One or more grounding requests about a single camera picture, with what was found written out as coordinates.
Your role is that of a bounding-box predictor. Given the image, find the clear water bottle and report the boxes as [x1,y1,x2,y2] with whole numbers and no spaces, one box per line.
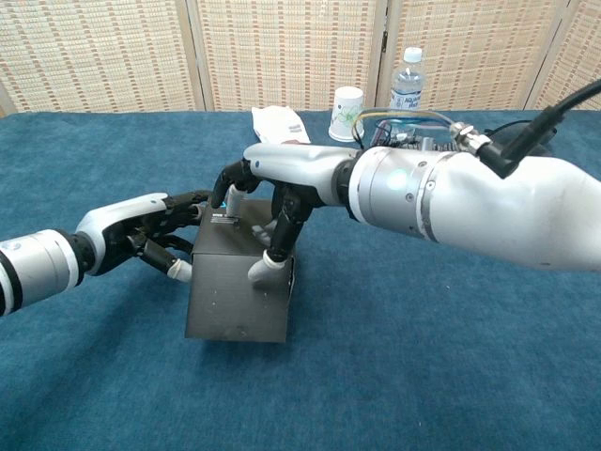
[388,46,427,114]

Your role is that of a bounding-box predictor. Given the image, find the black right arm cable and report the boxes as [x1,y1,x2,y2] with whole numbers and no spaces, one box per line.
[450,78,601,179]

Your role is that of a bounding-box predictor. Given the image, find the woven bamboo folding screen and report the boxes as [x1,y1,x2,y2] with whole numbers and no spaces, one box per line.
[0,0,601,117]

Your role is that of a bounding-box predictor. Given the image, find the white paper cup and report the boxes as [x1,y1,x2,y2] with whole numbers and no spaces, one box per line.
[328,86,366,143]

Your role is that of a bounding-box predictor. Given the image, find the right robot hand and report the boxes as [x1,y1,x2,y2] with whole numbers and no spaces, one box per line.
[209,142,362,284]

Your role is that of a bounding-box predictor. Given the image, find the coloured wire bundle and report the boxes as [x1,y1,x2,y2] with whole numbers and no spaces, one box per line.
[350,106,459,147]

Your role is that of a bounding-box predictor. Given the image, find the white plastic packet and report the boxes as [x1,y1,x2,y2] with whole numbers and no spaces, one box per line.
[251,105,312,146]

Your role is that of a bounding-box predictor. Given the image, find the black paper box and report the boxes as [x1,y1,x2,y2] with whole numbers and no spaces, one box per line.
[184,197,297,345]

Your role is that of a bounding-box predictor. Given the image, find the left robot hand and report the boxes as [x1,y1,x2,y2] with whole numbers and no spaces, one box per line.
[69,189,215,284]

